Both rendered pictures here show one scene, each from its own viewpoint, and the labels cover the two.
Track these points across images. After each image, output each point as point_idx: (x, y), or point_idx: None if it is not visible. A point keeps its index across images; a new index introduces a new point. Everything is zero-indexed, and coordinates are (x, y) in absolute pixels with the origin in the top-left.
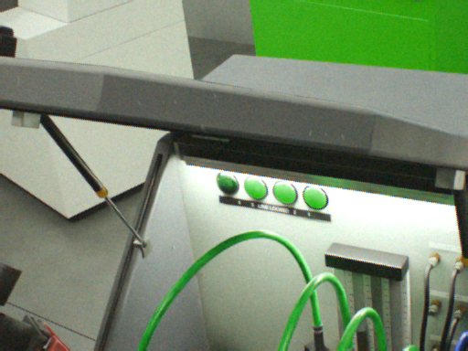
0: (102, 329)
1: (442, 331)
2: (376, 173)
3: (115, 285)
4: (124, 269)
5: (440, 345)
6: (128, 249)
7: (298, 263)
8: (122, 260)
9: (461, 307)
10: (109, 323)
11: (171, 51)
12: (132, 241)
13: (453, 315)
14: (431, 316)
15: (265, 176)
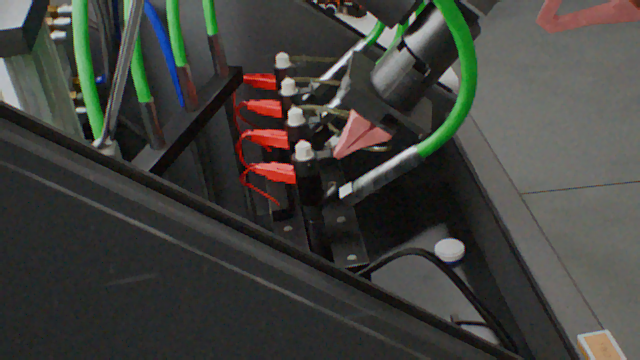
0: (329, 280)
1: (106, 16)
2: None
3: (226, 231)
4: (185, 194)
5: (112, 44)
6: (132, 175)
7: (87, 1)
8: (161, 202)
9: (50, 18)
10: (314, 257)
11: None
12: (109, 157)
13: (65, 23)
14: (67, 41)
15: None
